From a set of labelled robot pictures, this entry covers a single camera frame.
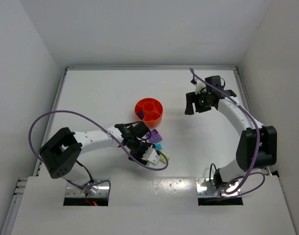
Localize teal lego block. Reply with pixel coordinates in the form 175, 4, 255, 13
154, 144, 162, 151

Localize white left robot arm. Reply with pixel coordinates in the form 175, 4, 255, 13
40, 122, 158, 188

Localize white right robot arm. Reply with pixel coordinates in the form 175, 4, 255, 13
184, 74, 277, 188

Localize purple lego block stack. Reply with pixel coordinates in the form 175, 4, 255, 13
146, 129, 162, 143

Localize yellow-green lego right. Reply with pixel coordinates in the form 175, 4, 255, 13
160, 154, 169, 164

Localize orange round divided container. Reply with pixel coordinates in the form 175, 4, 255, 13
134, 98, 163, 129

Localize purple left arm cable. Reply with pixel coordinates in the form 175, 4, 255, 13
28, 110, 169, 195

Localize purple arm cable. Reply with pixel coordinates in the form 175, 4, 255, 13
28, 110, 169, 195
189, 68, 265, 201

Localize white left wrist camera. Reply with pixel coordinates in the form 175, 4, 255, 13
141, 147, 161, 165

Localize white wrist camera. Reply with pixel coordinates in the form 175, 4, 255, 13
141, 147, 161, 165
190, 78, 206, 94

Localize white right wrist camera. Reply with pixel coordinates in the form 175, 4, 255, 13
190, 78, 206, 94

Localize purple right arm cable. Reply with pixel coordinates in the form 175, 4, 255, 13
189, 68, 265, 201

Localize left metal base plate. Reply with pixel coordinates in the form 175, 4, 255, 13
65, 179, 110, 198

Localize metal base plate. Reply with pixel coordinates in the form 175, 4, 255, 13
195, 178, 241, 199
65, 179, 110, 198

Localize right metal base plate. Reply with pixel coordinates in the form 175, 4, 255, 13
195, 178, 241, 199

